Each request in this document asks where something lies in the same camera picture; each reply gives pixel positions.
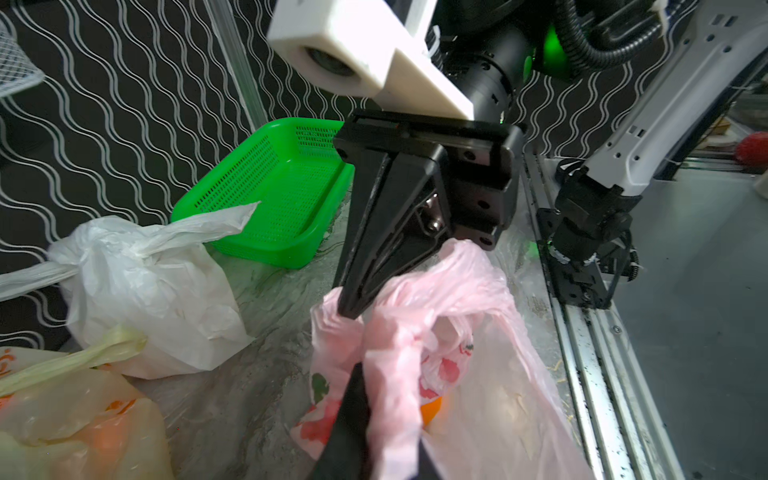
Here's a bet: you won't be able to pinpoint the red strawberry toy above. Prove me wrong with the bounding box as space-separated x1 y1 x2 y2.
734 131 768 167

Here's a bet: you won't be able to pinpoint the pink plastic bag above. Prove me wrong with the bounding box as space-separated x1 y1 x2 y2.
290 240 593 479

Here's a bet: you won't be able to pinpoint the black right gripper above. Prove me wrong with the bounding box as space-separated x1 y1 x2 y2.
333 110 525 319

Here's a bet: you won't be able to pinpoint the yellow plastic bag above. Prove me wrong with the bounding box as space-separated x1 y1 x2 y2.
1 326 173 479

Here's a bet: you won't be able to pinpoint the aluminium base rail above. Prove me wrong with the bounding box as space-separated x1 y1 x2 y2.
521 152 688 480

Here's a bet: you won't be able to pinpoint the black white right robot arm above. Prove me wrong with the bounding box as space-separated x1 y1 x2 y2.
334 1 767 318

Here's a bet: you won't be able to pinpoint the orange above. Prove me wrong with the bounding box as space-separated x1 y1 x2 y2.
420 397 442 429

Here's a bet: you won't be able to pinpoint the aluminium corner post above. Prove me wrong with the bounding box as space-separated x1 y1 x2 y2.
204 0 268 131

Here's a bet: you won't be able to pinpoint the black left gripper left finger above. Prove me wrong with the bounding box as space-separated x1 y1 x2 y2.
308 363 371 480

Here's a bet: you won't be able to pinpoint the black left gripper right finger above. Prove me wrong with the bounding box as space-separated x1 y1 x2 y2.
416 441 441 480

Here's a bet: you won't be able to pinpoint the green plastic basket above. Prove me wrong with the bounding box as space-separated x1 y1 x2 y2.
171 118 354 269

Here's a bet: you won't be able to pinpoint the white plastic bag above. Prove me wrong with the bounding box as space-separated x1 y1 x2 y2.
1 203 258 380

